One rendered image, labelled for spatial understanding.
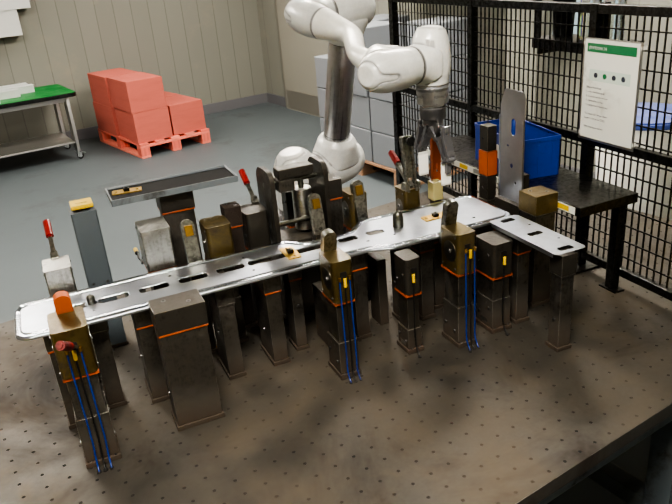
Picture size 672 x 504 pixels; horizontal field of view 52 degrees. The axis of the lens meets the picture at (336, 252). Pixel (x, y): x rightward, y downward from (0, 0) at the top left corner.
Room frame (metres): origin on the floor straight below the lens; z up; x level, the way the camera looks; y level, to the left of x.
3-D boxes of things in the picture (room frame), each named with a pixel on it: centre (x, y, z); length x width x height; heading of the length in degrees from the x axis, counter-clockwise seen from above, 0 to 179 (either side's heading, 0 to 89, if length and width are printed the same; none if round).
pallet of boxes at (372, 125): (5.79, -0.59, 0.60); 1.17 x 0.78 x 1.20; 31
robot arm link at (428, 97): (1.91, -0.30, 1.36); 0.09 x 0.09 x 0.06
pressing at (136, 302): (1.72, 0.14, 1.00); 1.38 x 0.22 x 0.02; 112
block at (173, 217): (1.96, 0.47, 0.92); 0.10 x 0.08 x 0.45; 112
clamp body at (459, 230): (1.69, -0.34, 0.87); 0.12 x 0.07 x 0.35; 22
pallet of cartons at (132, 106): (7.44, 1.88, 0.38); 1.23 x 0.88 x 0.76; 31
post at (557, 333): (1.62, -0.59, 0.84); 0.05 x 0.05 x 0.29; 22
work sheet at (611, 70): (2.03, -0.85, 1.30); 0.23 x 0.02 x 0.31; 22
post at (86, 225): (1.86, 0.71, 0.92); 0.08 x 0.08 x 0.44; 22
